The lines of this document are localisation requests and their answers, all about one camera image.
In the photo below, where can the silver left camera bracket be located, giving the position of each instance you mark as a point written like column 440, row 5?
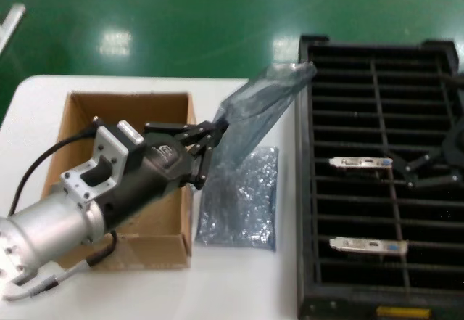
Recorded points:
column 108, row 142

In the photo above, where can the brown cardboard box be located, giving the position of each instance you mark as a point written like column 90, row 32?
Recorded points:
column 152, row 109

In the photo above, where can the black slotted plastic container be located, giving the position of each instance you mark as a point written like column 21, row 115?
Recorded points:
column 304, row 189

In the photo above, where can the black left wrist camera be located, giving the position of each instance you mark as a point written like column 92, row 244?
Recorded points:
column 134, row 146

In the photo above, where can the white metal table frame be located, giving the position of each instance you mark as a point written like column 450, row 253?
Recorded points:
column 16, row 15

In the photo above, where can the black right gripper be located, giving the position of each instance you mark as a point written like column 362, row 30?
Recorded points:
column 456, row 146

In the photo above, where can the graphics card with silver bracket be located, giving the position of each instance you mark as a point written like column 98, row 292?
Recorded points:
column 355, row 244
column 351, row 162

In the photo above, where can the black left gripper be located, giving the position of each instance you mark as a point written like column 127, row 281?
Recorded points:
column 159, row 167

